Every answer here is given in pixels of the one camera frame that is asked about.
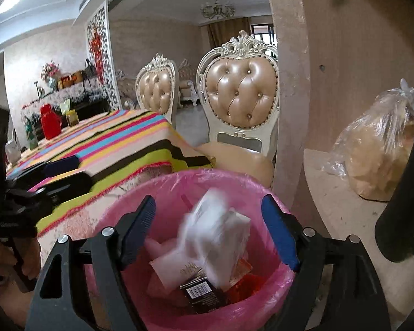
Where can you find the ornate white sofa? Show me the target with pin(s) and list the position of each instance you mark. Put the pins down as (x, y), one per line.
(188, 82)

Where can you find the person's left hand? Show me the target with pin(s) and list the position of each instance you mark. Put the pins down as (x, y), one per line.
(29, 258)

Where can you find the green snack bag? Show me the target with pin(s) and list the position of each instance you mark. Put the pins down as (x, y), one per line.
(31, 134)

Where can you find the black piano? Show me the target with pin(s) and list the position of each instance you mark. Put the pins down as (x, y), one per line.
(89, 108)

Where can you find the vase of pink flowers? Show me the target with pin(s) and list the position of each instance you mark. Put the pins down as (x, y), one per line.
(50, 72)

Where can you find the cream tufted dining chair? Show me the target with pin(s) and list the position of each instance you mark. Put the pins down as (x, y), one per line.
(239, 93)
(157, 89)

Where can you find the black padded pole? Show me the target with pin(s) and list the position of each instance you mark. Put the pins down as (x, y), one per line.
(400, 220)

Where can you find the pink-lined trash bin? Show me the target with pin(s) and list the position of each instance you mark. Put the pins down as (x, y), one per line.
(234, 193)

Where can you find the glass jar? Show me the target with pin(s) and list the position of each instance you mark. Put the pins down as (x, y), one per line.
(72, 119)

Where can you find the white tissue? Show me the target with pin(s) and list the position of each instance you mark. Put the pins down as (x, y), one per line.
(214, 234)

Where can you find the red thermos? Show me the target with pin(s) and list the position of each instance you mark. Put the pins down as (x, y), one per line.
(51, 124)

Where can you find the striped tablecloth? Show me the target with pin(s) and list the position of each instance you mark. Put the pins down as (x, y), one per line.
(124, 138)

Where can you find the black box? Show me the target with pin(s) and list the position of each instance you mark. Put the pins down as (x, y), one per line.
(202, 293)

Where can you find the clear plastic bag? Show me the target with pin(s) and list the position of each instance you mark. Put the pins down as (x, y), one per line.
(379, 151)

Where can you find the red knot hanging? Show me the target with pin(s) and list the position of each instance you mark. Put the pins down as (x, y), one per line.
(97, 51)

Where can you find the window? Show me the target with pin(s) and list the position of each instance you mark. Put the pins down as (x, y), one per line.
(262, 34)

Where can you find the brown curtain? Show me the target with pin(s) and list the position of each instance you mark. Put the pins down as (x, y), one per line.
(227, 32)

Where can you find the black handbag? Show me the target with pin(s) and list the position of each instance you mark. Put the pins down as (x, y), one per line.
(90, 69)

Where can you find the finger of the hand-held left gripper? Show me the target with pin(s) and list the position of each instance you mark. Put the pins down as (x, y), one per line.
(60, 165)
(62, 186)

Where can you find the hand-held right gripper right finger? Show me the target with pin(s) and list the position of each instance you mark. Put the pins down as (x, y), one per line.
(279, 229)

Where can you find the white ceramic teapot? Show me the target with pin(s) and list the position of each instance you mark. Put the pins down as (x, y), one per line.
(13, 153)

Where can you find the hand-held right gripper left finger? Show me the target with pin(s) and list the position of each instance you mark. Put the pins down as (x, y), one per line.
(138, 227)

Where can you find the cream paper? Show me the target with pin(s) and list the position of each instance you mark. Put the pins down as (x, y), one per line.
(172, 267)

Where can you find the white lattice screen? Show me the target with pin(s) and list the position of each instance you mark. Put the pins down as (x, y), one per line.
(103, 58)

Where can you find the lace piano cloth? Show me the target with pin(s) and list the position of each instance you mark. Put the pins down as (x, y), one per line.
(79, 91)

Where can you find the chandelier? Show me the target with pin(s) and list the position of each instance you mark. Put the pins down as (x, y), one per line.
(217, 8)

